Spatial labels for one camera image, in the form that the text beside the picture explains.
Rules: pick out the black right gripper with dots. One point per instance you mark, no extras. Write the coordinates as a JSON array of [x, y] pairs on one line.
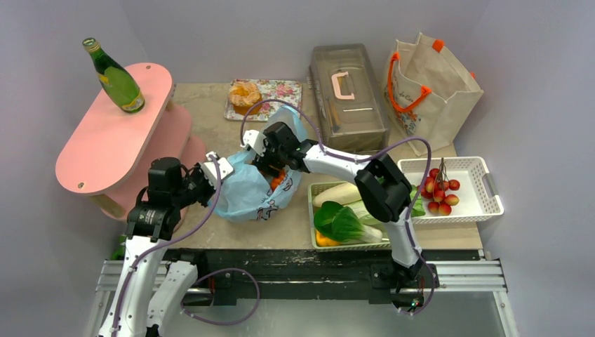
[[269, 161]]

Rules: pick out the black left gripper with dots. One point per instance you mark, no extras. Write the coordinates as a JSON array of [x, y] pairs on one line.
[[198, 170]]

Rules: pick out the blue printed plastic bag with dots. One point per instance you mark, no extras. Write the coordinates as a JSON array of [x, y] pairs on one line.
[[248, 195]]

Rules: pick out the white daikon radish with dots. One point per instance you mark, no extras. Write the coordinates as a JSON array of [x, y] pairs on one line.
[[345, 193]]

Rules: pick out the green bok choy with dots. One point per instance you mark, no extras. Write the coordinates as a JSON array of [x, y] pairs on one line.
[[339, 226]]

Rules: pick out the yellow bell pepper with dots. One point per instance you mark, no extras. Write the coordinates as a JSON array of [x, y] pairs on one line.
[[323, 241]]

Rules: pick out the napa cabbage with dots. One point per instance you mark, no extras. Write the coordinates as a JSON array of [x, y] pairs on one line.
[[357, 209]]

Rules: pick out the beige tote bag orange handles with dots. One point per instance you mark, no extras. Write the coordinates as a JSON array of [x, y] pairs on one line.
[[430, 92]]

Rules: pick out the red cherry bunch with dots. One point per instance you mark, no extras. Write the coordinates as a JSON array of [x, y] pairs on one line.
[[439, 190]]

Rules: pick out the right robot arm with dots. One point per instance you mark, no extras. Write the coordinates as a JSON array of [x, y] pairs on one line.
[[383, 187]]

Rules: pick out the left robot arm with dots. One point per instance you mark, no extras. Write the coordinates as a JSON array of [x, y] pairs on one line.
[[138, 307]]

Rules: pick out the orange fruit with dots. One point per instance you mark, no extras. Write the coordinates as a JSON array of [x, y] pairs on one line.
[[278, 180]]

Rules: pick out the green plastic basket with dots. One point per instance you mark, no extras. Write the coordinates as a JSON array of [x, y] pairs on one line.
[[315, 189]]

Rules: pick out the orange bundt cake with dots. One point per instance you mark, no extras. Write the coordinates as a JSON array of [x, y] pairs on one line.
[[244, 95]]

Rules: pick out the grey transparent lidded box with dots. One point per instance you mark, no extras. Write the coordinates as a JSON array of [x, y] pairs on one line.
[[351, 110]]

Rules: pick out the pink two-tier shelf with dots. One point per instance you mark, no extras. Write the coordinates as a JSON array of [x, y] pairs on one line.
[[110, 152]]

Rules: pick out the green bottle under table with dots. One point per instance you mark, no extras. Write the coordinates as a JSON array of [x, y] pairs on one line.
[[120, 251]]

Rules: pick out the green glass bottle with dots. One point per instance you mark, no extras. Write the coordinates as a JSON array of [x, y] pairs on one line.
[[116, 81]]

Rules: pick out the white plastic basket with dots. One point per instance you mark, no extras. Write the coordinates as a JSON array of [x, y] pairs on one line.
[[479, 199]]

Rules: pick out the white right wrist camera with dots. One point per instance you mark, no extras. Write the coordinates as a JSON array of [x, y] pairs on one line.
[[253, 140]]

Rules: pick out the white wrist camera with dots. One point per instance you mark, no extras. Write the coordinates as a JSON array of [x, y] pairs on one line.
[[216, 168], [253, 140]]

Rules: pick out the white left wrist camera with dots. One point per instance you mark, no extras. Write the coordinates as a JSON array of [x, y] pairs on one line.
[[216, 168]]

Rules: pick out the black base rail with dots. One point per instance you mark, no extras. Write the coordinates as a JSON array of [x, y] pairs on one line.
[[227, 275]]

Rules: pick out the aluminium frame rail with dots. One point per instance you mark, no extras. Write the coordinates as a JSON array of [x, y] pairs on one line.
[[456, 271]]

